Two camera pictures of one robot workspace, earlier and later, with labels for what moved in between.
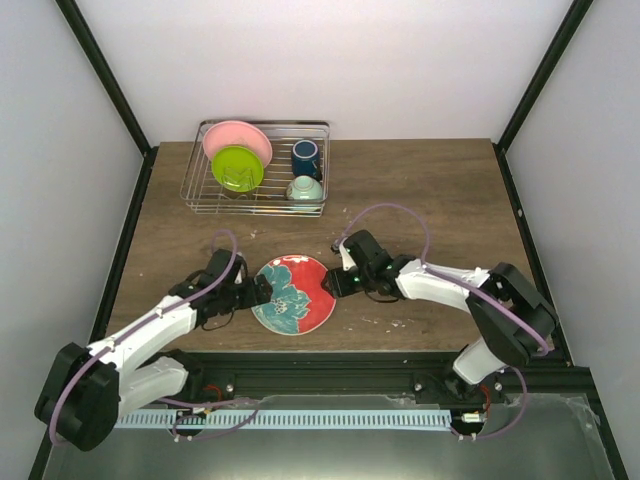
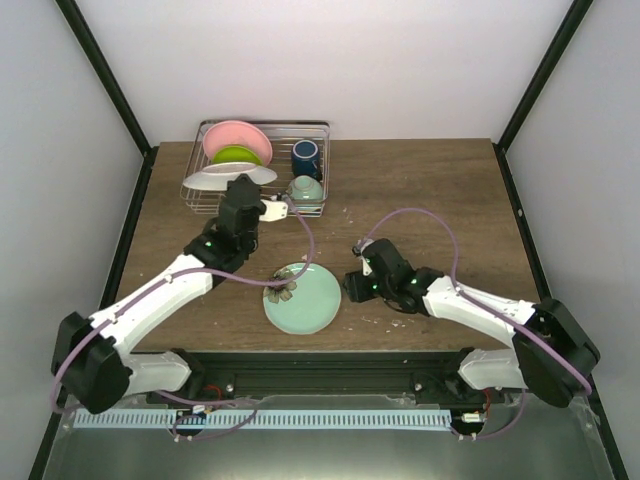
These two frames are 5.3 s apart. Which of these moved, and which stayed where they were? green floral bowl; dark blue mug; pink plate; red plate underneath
Moved: red plate underneath
Stayed: green floral bowl; pink plate; dark blue mug
